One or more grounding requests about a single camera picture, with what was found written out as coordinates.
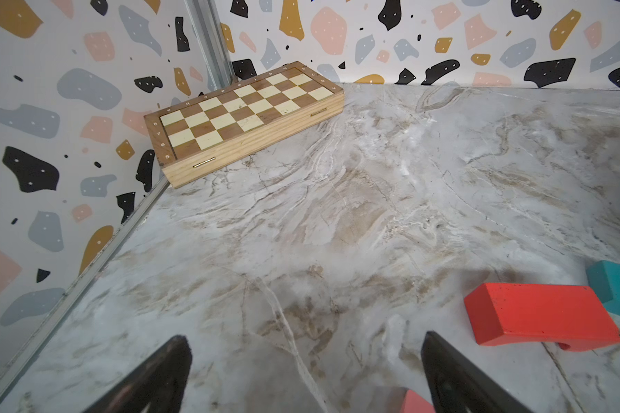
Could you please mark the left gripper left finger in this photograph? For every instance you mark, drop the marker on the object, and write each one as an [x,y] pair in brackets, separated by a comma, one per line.
[156,385]

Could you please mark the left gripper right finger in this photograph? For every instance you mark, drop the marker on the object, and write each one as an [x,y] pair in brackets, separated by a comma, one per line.
[457,385]

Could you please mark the pink wedge block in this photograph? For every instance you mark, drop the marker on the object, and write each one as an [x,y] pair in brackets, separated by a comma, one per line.
[414,403]

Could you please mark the red arch block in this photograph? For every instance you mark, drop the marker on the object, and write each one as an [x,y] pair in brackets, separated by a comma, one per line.
[570,316]

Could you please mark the teal small cube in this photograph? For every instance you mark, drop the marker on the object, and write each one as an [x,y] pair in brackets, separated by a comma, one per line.
[604,278]

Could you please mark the wooden chessboard box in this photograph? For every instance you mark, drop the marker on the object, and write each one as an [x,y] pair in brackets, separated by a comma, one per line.
[205,134]

